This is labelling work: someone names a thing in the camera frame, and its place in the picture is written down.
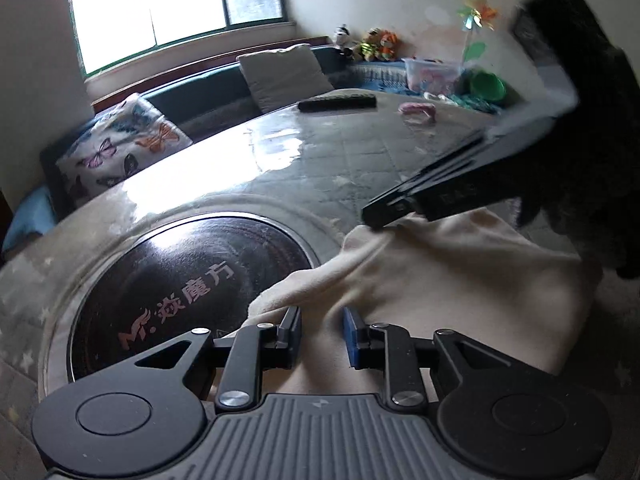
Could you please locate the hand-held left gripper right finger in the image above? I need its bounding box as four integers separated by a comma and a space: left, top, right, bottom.
341, 306, 521, 409

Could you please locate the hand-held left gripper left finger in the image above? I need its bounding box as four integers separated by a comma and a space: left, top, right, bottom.
125, 305, 302, 411

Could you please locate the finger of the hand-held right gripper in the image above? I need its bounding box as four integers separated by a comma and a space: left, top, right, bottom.
400, 131, 502, 199
361, 152, 521, 232

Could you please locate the cream sweatshirt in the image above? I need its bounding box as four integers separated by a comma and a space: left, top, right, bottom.
210, 207, 604, 403

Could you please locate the small pink toy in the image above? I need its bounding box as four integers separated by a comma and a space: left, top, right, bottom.
399, 102, 437, 124

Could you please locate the green plastic bowl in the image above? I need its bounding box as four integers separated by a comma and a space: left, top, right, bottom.
469, 70, 509, 104

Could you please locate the clear plastic storage box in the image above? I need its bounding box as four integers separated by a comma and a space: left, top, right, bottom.
402, 57, 464, 96

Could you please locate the black remote control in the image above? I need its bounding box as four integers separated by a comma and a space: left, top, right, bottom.
297, 93, 377, 113

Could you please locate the orange plush tiger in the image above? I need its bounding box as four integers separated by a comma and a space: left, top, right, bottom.
377, 30, 402, 62

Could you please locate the round black induction cooker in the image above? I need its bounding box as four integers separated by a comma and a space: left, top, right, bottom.
66, 211, 322, 388

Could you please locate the yellow brown plush toy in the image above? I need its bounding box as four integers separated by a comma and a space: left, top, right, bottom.
357, 28, 382, 62

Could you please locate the colourful pinwheel toy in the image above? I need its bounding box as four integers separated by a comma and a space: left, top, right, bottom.
456, 0, 501, 63

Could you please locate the grey square cushion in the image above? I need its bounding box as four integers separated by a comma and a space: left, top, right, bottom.
236, 43, 335, 113

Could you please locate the dark teal sofa bench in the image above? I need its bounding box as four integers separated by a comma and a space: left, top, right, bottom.
40, 42, 362, 211

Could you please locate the butterfly print pillow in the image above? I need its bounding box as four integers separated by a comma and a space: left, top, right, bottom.
54, 92, 194, 211

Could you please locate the blue pillow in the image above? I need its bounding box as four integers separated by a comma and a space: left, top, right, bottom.
0, 187, 57, 257

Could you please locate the window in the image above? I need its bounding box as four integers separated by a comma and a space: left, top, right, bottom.
66, 0, 294, 79

